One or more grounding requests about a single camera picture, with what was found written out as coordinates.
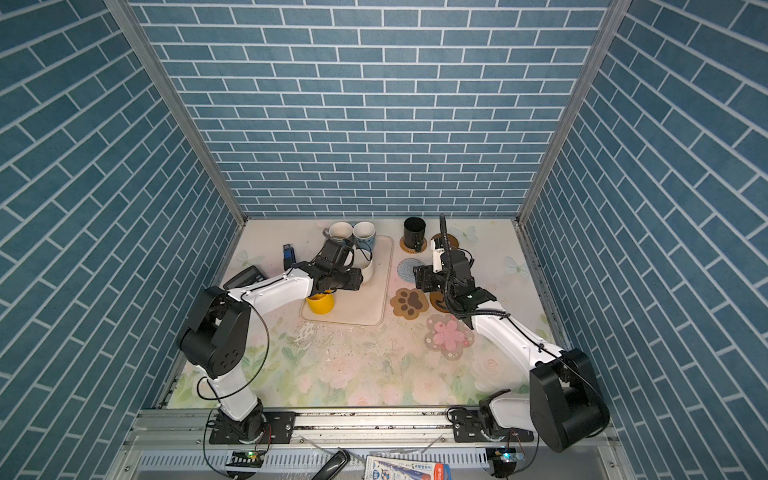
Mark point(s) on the brown cork round coaster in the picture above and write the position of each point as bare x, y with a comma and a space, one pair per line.
437, 301

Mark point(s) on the white speckled mug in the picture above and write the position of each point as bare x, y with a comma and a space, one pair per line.
364, 264

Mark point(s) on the black mug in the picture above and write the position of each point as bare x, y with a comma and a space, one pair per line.
414, 233

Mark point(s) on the blue grey woven coaster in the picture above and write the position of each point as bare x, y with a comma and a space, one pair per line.
405, 269

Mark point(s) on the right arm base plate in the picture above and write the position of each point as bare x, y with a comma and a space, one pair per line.
475, 425

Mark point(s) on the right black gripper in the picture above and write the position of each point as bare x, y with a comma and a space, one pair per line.
424, 277

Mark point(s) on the yellow mug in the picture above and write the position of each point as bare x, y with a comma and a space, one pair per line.
321, 304

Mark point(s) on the white mug grey handle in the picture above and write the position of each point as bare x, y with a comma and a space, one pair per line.
339, 231

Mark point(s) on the pink flower coaster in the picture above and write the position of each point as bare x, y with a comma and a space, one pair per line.
447, 335

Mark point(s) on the black calculator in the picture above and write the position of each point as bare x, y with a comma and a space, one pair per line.
248, 276

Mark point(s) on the blue white printed package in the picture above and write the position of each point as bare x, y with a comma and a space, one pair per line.
380, 468

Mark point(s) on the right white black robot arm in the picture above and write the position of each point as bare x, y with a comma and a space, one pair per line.
564, 405

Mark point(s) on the aluminium front rail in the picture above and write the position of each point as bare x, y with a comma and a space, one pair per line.
173, 444

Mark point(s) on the beige serving tray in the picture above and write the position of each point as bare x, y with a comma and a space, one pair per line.
366, 306

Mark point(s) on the green circuit board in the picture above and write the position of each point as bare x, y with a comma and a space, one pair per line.
246, 459

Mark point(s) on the black handheld device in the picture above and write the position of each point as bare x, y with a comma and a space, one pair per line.
337, 462

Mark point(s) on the blue stapler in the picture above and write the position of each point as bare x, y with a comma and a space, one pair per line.
289, 257

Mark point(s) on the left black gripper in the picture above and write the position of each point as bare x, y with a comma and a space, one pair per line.
355, 280

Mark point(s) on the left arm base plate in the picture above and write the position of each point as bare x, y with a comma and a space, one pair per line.
257, 428

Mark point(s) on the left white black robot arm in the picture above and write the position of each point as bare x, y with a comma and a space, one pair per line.
215, 332

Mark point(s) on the brown paw print coaster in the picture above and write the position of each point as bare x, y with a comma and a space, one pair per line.
409, 303

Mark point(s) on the dark brown wooden coaster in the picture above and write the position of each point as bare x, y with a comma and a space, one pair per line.
451, 239

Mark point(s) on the light blue floral mug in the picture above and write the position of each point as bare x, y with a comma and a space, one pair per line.
364, 234

